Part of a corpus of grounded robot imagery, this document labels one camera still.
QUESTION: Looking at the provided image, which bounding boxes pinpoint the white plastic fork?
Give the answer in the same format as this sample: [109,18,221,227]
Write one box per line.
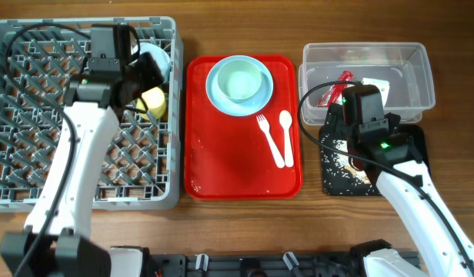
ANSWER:
[256,115,285,169]

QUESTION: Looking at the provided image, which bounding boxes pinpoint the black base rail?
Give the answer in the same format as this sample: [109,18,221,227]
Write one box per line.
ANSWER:
[152,252,352,277]

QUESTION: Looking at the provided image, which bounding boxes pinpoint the light blue small bowl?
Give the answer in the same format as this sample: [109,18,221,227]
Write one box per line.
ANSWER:
[140,42,172,82]

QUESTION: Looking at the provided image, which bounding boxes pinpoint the light blue plate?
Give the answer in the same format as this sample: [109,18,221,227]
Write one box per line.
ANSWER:
[205,55,274,117]

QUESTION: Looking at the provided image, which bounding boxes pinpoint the red plastic tray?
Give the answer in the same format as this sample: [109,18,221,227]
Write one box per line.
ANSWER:
[184,55,303,201]

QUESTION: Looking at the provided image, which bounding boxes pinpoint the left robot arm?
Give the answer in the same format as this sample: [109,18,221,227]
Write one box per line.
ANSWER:
[0,24,163,276]

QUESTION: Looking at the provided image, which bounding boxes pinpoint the yellow plastic cup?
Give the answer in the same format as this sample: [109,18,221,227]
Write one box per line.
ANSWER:
[142,87,166,119]

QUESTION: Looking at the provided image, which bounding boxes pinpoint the food scraps and rice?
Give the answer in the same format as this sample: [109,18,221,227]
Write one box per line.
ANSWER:
[320,148,379,196]

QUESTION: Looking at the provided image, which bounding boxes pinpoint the black waste tray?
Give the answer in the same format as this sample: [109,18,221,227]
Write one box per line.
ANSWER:
[319,104,429,196]

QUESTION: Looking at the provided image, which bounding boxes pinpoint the grey dishwasher rack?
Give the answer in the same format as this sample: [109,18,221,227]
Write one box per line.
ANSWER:
[0,16,183,212]

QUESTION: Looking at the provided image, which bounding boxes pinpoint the clear plastic bin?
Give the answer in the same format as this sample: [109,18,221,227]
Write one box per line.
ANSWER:
[298,42,436,123]

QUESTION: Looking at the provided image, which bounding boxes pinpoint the green shallow bowl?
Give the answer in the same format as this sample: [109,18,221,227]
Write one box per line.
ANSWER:
[216,57,262,102]

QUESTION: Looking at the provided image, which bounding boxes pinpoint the red sauce packet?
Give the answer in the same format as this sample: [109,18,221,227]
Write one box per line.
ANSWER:
[317,71,354,107]

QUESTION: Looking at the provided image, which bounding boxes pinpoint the white plastic spoon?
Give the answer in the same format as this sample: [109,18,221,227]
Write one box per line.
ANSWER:
[279,110,294,168]

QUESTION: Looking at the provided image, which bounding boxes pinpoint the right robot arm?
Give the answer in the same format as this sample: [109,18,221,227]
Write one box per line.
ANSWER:
[342,84,474,276]

